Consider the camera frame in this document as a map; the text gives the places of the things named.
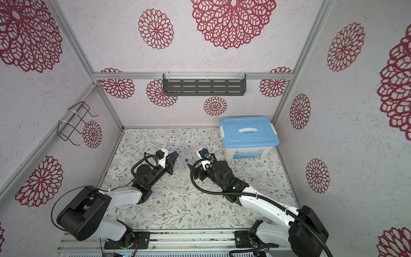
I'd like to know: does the white plastic storage bin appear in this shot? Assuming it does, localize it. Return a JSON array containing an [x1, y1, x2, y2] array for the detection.
[[219, 126, 274, 160]]

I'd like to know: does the blue plastic bin lid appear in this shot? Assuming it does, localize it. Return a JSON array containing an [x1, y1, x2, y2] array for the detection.
[[219, 117, 280, 148]]

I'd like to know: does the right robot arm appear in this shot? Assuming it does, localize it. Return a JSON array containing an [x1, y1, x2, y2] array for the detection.
[[187, 157, 333, 257]]

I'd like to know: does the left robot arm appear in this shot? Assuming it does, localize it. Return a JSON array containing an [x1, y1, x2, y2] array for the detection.
[[51, 149, 179, 249]]

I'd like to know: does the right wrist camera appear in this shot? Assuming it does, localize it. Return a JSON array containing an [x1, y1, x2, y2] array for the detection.
[[196, 148, 217, 171]]

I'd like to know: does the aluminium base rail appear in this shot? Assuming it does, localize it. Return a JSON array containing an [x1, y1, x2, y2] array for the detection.
[[57, 227, 327, 254]]

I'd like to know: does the dark grey wall shelf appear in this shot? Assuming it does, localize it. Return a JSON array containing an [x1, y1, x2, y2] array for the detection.
[[163, 73, 247, 96]]

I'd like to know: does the black wire wall rack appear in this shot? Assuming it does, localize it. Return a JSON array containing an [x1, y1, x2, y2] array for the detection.
[[56, 101, 98, 146]]

